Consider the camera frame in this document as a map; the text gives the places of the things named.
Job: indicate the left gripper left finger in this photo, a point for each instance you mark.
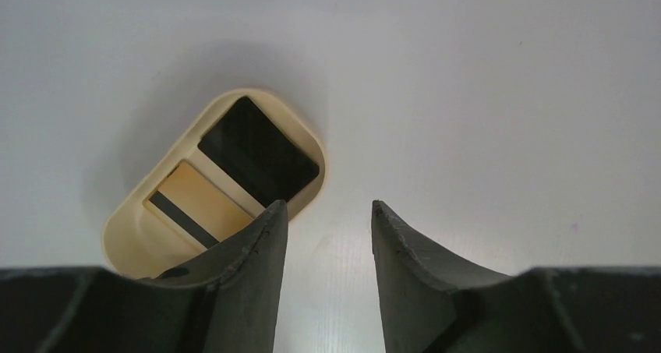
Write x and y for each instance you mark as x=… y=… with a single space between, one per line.
x=224 y=300

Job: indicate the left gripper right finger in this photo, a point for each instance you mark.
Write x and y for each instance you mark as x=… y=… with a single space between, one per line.
x=433 y=300

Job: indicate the beige oval tray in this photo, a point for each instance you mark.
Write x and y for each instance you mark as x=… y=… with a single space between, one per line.
x=138 y=244

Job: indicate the tan card black stripe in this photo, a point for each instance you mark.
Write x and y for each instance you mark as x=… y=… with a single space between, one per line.
x=188 y=202

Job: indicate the black card in tray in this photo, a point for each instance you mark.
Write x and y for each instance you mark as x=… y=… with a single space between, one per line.
x=256 y=154

